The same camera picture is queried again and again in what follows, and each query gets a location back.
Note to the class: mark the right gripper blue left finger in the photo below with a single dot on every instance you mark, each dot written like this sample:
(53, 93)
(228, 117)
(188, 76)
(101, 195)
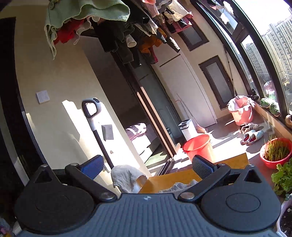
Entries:
(81, 177)

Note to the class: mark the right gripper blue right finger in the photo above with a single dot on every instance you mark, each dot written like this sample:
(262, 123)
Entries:
(211, 176)

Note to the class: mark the grey black striped sweater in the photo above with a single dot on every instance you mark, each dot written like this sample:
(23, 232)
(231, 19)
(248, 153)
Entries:
(178, 188)

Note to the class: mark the hanging clothes on rack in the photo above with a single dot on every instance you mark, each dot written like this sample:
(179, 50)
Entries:
(128, 28)

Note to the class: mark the red plastic bucket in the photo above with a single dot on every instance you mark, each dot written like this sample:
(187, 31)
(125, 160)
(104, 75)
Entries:
(199, 145)

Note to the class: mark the white quilted towel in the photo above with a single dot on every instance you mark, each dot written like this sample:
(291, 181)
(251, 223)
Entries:
(127, 179)

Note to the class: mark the slipper with red lining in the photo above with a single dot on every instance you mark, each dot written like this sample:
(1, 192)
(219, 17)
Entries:
(247, 136)

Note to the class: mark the white trash bin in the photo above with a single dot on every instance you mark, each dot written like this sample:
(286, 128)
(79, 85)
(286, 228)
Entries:
(188, 129)

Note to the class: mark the grey slippers pair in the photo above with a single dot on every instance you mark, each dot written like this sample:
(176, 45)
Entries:
(246, 127)

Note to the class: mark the red pot with grass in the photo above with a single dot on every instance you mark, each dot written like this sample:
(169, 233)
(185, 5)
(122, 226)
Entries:
(276, 151)

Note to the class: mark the leafy green plant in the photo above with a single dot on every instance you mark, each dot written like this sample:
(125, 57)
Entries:
(282, 179)

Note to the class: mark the pink bucket with cloth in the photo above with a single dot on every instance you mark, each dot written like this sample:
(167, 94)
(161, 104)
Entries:
(241, 108)

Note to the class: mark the mop pole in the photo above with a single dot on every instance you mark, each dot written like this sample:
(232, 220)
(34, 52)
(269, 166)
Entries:
(229, 66)

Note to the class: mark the green potted plant far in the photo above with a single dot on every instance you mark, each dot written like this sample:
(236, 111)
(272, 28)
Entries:
(265, 103)

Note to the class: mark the green potted plant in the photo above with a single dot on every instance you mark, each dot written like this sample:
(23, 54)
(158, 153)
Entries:
(274, 109)
(265, 103)

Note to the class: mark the green potted plant near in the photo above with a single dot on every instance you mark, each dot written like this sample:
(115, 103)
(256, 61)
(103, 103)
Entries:
(274, 109)

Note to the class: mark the white flower pot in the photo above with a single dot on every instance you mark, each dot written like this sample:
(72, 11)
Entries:
(283, 224)

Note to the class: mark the beige shoe on sill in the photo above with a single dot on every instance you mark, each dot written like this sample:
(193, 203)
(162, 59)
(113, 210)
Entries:
(288, 120)

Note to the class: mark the white vacuum cleaner handle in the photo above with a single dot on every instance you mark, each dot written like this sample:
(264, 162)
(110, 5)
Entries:
(91, 108)

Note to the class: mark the wall light switch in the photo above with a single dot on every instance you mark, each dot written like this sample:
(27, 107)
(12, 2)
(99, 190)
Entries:
(42, 97)

